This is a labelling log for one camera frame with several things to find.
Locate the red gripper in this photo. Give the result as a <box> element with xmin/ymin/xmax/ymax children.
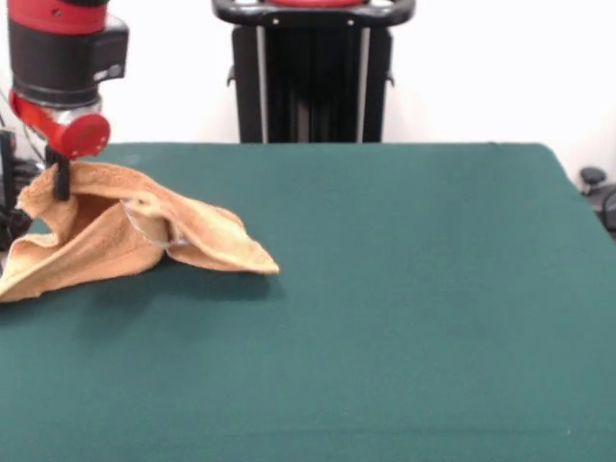
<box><xmin>8</xmin><ymin>89</ymin><xmax>113</xmax><ymax>201</ymax></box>

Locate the orange terry towel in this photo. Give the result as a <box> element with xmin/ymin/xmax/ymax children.
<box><xmin>0</xmin><ymin>161</ymin><xmax>281</xmax><ymax>304</ymax></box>

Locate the black electrical box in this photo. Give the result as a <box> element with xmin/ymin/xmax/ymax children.
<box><xmin>0</xmin><ymin>128</ymin><xmax>19</xmax><ymax>213</ymax></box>

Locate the dark green table cloth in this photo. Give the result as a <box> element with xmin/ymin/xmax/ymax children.
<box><xmin>0</xmin><ymin>141</ymin><xmax>616</xmax><ymax>462</ymax></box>

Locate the black office chair base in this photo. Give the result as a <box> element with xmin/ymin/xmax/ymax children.
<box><xmin>578</xmin><ymin>166</ymin><xmax>616</xmax><ymax>227</ymax></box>

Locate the black cable bundle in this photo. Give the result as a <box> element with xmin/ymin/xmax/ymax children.
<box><xmin>0</xmin><ymin>86</ymin><xmax>52</xmax><ymax>252</ymax></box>

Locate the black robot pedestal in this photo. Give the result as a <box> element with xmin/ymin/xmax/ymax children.
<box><xmin>210</xmin><ymin>0</ymin><xmax>416</xmax><ymax>144</ymax></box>

